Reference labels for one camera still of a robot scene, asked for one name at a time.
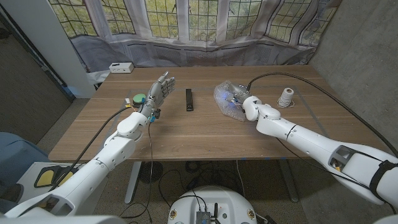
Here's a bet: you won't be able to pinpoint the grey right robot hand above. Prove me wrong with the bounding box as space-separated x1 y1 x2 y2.
225 83 253 108

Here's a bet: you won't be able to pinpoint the clear bubble wrap sheet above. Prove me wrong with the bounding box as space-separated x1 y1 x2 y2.
213 80 249 122

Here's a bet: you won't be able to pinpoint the white pedal board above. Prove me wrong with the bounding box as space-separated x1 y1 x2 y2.
17 161 108 215

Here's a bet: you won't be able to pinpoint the long grey tape strip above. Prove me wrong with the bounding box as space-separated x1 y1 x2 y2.
129 86 299 93

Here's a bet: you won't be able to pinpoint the thin black left wrist cable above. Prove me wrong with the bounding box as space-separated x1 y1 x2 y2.
119 121 155 224

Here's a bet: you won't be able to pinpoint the white table leg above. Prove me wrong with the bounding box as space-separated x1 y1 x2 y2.
124 161 142 205

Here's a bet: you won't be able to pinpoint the grey finned electronics module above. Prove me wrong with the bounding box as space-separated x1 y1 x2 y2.
195 210 213 224

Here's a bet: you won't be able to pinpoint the white thread spool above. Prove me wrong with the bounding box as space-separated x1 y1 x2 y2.
277 87 295 109

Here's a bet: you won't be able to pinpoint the black floor cables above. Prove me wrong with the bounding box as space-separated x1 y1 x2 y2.
158 160 246 209

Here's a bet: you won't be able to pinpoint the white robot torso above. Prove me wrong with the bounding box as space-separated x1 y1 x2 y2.
167 185 259 224

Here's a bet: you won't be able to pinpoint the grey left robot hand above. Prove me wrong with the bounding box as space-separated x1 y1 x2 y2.
139 71 177 118

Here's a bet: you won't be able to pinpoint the short grey tape strip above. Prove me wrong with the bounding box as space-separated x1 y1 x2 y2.
294 86 329 139

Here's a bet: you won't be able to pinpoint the green round disc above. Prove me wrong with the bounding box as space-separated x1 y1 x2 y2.
132 93 147 105

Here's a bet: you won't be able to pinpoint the printed window backdrop cloth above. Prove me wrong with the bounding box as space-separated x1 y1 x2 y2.
48 0 343 74

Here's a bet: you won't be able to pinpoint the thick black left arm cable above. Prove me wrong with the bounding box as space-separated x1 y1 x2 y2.
49 105 134 192

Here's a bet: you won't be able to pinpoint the round black floor fan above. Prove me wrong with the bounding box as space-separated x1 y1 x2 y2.
139 161 164 184

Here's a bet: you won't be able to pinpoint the yellow foot pedal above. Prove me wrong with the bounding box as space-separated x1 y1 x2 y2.
54 169 74 187
34 167 57 189

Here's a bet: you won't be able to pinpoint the blue chair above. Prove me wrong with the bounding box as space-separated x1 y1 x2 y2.
0 131 50 212

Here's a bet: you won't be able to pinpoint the grey table leg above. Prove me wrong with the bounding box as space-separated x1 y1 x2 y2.
277 159 300 203

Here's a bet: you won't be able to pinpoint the black stapler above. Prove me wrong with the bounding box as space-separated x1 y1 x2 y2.
185 88 194 112

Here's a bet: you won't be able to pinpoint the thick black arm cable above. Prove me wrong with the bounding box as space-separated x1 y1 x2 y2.
49 105 134 192
247 72 398 156

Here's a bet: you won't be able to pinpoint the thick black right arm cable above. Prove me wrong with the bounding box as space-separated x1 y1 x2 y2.
247 72 398 156

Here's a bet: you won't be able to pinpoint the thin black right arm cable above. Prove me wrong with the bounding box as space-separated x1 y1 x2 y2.
275 136 398 215

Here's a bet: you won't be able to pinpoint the white power outlet box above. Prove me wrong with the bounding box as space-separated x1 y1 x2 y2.
108 62 135 74

